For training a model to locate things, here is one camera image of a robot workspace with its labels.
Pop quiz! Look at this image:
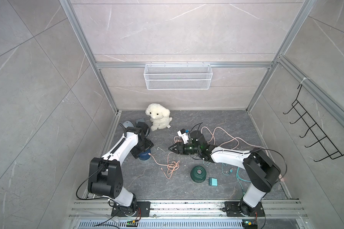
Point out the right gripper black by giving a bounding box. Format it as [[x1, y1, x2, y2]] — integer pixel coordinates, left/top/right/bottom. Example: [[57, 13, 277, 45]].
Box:
[[168, 143, 201, 155]]

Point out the blue cordless meat grinder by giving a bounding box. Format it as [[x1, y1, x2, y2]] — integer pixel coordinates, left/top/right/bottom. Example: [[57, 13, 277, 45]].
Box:
[[138, 149, 151, 161]]

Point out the pink charging cable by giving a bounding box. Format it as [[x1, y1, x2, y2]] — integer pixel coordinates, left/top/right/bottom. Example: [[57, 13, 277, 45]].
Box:
[[148, 135, 182, 180]]

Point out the teal usb wall charger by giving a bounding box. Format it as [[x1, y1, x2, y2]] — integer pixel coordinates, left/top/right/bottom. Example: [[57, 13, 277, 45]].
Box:
[[209, 177, 218, 187]]

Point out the teal charging cable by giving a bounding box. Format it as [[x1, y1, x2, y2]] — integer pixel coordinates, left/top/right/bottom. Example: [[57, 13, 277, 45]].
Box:
[[203, 160, 253, 195]]

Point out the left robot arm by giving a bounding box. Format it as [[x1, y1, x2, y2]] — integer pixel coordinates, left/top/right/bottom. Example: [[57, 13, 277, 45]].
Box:
[[83, 121, 154, 220]]

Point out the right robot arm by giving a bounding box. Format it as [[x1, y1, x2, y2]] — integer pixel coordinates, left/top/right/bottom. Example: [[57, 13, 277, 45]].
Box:
[[168, 128, 287, 217]]

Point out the grey-blue rectangular case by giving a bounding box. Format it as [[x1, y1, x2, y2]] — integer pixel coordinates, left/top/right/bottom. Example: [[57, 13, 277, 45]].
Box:
[[135, 118, 151, 137]]

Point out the light blue round gadget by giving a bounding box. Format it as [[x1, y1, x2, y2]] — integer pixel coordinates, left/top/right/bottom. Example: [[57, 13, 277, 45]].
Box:
[[122, 121, 134, 128]]

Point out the white plush dog toy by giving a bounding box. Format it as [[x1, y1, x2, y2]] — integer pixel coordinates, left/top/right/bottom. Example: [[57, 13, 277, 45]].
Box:
[[145, 104, 173, 131]]

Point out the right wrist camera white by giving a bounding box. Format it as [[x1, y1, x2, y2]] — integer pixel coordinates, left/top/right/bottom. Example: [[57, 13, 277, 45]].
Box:
[[177, 129, 189, 144]]

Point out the green cordless meat grinder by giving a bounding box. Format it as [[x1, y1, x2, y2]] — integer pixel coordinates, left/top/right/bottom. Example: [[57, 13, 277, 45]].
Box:
[[190, 166, 206, 183]]

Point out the white wire mesh basket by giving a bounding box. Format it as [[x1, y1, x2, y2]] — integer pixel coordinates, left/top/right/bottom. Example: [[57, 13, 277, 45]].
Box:
[[143, 64, 213, 90]]

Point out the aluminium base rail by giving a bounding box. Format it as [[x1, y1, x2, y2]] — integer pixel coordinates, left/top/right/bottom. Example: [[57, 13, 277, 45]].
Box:
[[64, 199, 313, 229]]

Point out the black wire hook rack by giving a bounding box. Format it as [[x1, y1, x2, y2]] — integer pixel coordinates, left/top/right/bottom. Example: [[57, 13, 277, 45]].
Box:
[[283, 84, 344, 162]]

